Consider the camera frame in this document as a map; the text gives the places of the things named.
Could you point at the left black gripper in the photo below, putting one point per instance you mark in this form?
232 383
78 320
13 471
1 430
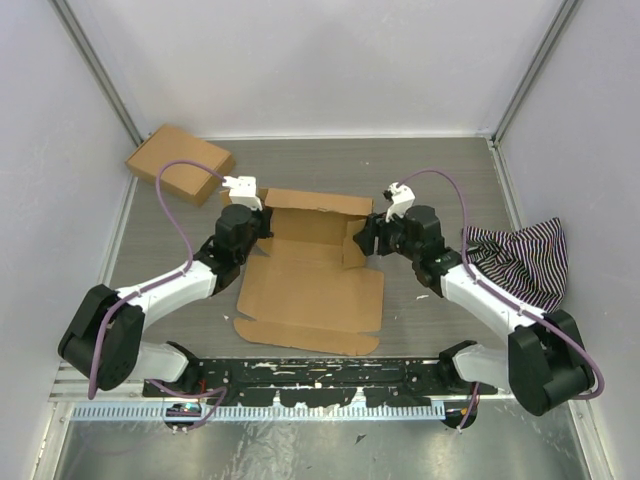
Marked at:
265 216

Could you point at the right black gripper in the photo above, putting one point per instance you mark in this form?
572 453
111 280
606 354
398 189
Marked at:
376 226

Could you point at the cardboard box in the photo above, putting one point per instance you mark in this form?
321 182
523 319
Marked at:
185 181
308 286

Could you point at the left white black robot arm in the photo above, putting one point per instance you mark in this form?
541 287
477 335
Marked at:
104 339

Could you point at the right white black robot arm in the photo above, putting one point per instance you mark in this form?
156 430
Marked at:
544 362

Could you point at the folded closed cardboard box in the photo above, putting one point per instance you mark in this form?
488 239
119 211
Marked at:
185 181

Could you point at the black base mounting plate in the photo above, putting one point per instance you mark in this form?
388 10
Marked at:
323 382

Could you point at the purple striped cloth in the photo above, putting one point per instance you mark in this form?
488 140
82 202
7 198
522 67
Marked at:
531 264

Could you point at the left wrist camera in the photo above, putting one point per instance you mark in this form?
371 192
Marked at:
243 191

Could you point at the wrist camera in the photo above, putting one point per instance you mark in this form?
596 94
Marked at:
243 191
401 198

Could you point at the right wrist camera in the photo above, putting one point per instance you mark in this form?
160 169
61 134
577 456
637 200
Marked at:
401 198

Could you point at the perforated cable duct strip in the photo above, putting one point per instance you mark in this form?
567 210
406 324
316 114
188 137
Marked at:
190 412

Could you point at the left aluminium frame post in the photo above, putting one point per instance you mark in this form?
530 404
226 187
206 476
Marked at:
87 52

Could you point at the aluminium frame post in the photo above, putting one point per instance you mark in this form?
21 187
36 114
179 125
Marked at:
553 33
87 52

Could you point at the right aluminium frame post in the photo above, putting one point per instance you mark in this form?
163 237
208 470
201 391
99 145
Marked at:
553 33

